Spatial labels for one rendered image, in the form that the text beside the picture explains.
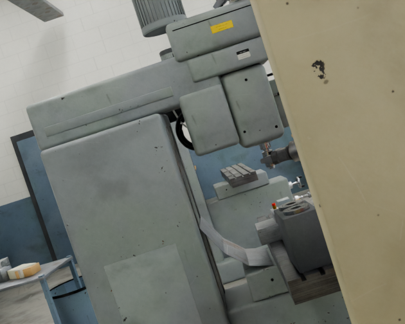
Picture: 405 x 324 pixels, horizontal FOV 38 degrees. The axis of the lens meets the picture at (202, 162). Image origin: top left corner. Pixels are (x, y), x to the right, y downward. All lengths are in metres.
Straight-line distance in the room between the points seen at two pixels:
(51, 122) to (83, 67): 6.77
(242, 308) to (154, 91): 0.96
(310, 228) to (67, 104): 1.13
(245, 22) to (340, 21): 1.67
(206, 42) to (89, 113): 0.56
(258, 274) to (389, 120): 1.73
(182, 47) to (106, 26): 6.87
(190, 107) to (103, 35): 6.90
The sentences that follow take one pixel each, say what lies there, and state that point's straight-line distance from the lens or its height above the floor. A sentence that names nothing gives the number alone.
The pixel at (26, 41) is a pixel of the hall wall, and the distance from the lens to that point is 9.54.
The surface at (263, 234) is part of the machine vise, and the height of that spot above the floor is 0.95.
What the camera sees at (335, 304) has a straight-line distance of 2.56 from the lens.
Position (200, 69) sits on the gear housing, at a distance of 2.44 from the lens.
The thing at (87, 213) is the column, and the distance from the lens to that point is 2.40.
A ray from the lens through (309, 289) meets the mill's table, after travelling 1.97.
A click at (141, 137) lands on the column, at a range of 2.34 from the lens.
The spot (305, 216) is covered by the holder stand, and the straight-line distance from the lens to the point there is 1.96.
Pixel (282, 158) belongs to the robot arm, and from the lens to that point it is 2.51.
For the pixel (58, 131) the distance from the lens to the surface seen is 2.52.
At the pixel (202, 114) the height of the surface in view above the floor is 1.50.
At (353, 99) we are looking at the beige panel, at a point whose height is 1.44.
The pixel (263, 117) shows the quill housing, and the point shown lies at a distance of 2.47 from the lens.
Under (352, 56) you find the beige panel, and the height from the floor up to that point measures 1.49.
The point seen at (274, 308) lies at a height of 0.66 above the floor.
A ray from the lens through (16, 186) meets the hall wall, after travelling 9.58.
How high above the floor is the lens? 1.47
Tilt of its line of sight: 4 degrees down
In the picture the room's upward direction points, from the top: 18 degrees counter-clockwise
